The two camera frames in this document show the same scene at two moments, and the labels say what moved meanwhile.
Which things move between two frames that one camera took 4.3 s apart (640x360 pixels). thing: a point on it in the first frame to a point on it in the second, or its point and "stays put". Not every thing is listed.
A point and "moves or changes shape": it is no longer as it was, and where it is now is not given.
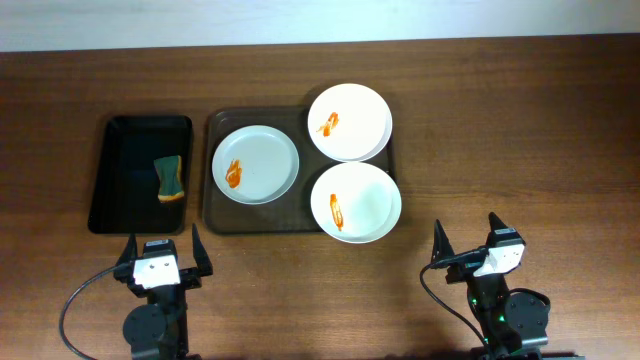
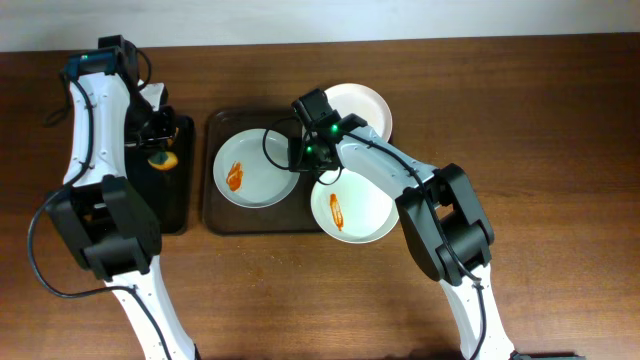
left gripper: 187,278 to 157,138
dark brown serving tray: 291,214 stays put
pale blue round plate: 255,164 stays put
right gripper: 461,272 to 298,156
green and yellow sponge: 169,174 moves or changes shape
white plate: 356,202 stays put
